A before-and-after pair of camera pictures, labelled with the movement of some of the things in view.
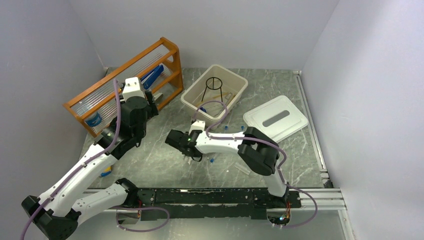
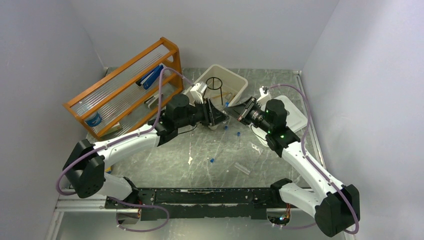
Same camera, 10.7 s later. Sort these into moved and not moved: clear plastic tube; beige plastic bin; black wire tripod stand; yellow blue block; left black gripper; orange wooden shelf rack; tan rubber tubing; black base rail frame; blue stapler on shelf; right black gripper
Moved: right black gripper; left black gripper
Not moved: black base rail frame; orange wooden shelf rack; clear plastic tube; yellow blue block; beige plastic bin; black wire tripod stand; tan rubber tubing; blue stapler on shelf
